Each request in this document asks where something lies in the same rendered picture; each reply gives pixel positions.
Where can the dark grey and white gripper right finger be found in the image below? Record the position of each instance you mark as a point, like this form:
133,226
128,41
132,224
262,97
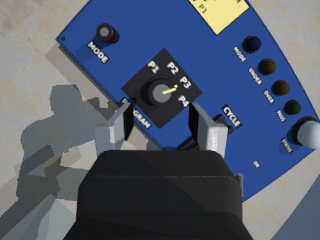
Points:
209,135

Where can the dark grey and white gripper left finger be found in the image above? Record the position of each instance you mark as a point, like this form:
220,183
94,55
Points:
112,134

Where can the blue control console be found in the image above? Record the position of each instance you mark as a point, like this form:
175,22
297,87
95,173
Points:
206,52

